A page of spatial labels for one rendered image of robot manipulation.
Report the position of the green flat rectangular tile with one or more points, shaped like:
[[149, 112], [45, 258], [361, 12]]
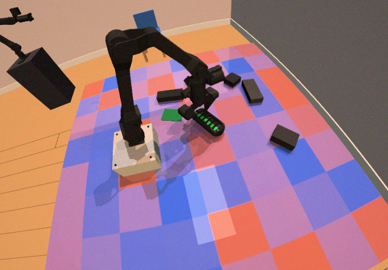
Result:
[[171, 115]]

